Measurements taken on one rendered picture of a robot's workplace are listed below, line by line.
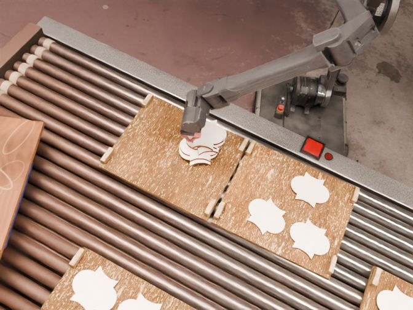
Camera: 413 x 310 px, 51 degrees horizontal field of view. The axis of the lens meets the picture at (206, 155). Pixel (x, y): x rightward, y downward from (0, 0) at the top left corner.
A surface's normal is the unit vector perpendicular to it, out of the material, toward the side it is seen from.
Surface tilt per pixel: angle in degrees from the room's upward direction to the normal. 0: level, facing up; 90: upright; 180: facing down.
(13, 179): 0
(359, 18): 40
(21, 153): 0
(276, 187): 0
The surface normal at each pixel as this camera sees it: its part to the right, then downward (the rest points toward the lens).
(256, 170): 0.09, -0.49
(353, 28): -0.56, -0.47
